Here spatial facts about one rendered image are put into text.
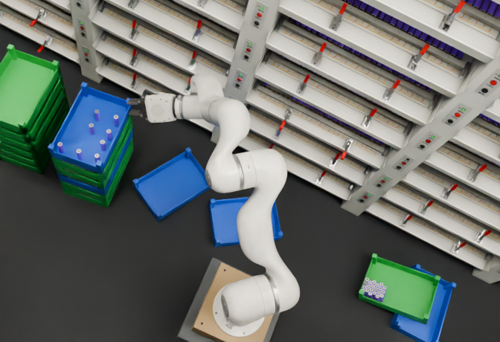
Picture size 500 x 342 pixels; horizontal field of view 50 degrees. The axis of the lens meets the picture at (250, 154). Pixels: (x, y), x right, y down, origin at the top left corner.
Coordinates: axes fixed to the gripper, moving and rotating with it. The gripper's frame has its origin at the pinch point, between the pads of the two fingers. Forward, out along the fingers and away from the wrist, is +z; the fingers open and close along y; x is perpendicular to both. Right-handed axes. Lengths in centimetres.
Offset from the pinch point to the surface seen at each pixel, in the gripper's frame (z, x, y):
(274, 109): -46, 30, 15
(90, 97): 25.6, 19.2, 4.9
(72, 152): 27.3, -1.0, 18.0
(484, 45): -110, -16, -26
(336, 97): -70, 19, 5
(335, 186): -70, 47, 62
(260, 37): -45, 10, -21
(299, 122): -56, 29, 20
